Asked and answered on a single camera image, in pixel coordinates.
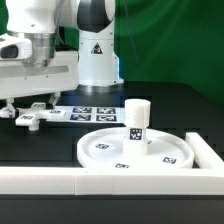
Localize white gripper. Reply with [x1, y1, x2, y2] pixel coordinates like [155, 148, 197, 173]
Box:
[0, 51, 79, 118]

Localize white cross-shaped table base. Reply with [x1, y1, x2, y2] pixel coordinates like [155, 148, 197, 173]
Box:
[0, 101, 68, 131]

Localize white round table top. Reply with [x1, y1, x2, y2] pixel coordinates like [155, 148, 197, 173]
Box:
[77, 127, 194, 171]

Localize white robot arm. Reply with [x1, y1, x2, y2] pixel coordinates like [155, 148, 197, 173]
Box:
[0, 0, 123, 118]

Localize white marker sheet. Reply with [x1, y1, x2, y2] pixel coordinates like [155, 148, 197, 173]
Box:
[56, 106, 124, 123]

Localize white L-shaped border fence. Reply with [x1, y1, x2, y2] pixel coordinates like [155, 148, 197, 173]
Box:
[0, 132, 224, 196]

